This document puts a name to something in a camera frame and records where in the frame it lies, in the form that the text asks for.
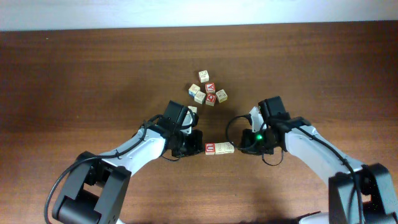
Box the red letter U block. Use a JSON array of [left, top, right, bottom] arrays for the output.
[[205, 143, 216, 156]]

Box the wooden letter X block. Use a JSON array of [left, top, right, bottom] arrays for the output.
[[224, 142, 234, 153]]

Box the wooden block green side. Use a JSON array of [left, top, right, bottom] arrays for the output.
[[215, 143, 226, 154]]

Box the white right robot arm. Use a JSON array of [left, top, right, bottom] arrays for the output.
[[241, 107, 397, 223]]

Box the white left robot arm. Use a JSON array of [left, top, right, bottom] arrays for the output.
[[44, 115, 203, 223]]

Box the wooden block lower left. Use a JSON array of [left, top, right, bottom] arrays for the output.
[[188, 106, 197, 113]]

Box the plain wooden block centre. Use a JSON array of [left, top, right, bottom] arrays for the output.
[[194, 91, 206, 104]]

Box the red letter Q block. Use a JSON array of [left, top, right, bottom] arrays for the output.
[[205, 93, 216, 106]]

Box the wooden block blue side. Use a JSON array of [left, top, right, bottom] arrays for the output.
[[188, 84, 200, 98]]

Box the wooden block yellow side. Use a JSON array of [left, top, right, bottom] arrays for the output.
[[216, 89, 228, 103]]

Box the red letter V block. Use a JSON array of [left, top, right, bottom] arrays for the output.
[[205, 83, 216, 94]]

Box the wooden block top middle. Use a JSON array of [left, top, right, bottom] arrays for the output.
[[198, 70, 210, 83]]

